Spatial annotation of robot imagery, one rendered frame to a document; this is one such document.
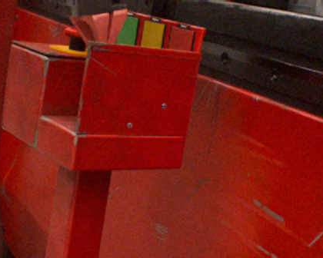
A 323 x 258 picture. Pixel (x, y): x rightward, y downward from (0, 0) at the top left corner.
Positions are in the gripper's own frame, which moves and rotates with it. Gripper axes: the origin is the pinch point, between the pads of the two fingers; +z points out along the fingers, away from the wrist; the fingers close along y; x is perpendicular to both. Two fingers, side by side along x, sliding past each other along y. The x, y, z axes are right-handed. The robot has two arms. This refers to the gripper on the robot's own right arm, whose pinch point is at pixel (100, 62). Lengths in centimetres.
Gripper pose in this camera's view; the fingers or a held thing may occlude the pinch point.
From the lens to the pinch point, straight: 86.7
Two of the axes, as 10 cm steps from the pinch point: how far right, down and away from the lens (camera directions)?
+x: -5.8, -2.6, 7.8
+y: 8.2, -2.4, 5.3
